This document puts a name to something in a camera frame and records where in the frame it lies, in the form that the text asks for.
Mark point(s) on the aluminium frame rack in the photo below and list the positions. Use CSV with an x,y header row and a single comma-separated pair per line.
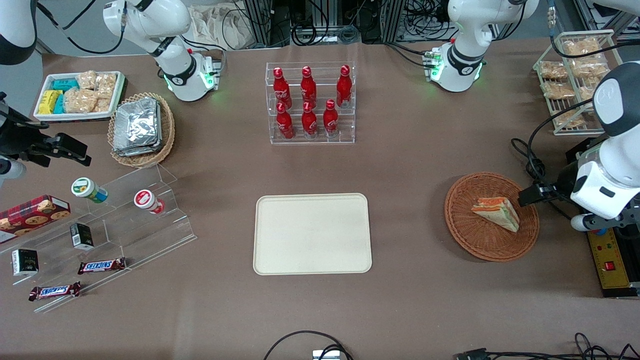
x,y
400,20
260,20

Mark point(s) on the white rectangular snack tray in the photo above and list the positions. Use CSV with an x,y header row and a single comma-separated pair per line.
x,y
75,117

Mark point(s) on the red cookie box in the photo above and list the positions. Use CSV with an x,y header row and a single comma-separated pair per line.
x,y
30,215

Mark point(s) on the green lid cup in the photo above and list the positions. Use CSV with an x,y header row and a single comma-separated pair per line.
x,y
87,189

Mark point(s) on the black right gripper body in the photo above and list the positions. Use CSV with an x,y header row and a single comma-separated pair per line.
x,y
15,140

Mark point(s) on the yellow snack pack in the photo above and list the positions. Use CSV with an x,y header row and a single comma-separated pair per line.
x,y
49,101

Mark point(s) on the cream plastic tray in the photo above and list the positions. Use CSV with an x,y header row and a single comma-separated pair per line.
x,y
312,235

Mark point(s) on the clear cracker snack bag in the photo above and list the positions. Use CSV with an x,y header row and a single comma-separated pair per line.
x,y
580,47
590,67
557,90
552,70
567,119
586,92

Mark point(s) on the round brown wicker basket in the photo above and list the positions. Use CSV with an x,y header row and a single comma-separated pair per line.
x,y
480,240

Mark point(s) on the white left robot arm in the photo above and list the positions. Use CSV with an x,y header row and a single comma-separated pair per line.
x,y
465,30

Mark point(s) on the red lid cup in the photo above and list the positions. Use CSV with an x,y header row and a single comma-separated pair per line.
x,y
147,201

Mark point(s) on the small grey device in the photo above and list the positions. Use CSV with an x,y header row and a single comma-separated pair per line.
x,y
326,355

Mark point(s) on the black machine yellow panel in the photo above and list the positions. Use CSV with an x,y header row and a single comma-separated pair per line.
x,y
607,265

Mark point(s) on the red cola bottle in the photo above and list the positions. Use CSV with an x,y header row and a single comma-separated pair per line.
x,y
309,122
344,86
281,90
330,120
308,87
285,124

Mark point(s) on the oval light wicker basket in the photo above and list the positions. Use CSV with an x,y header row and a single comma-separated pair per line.
x,y
167,130

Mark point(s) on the clear acrylic stepped display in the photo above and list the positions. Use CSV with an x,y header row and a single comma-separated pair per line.
x,y
130,240

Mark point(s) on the teal snack pack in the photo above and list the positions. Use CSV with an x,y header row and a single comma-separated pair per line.
x,y
59,105
65,84

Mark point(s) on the clear rice cracker bag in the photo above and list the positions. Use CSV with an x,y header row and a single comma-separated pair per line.
x,y
106,85
102,105
80,101
86,80

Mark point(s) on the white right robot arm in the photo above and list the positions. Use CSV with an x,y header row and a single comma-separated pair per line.
x,y
170,25

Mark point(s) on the small black box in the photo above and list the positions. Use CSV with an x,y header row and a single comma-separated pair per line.
x,y
81,236
25,262

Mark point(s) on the silver foil pack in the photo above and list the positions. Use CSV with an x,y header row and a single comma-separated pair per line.
x,y
137,120
135,151

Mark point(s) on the clear acrylic bottle rack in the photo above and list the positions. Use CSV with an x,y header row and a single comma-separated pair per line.
x,y
320,140

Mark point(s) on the triangular sandwich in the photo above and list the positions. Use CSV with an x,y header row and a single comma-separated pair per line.
x,y
497,212

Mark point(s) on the snickers chocolate bar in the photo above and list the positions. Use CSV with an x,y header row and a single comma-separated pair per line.
x,y
55,291
101,266

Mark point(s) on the beige cloth bag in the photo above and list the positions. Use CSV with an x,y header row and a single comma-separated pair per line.
x,y
215,25

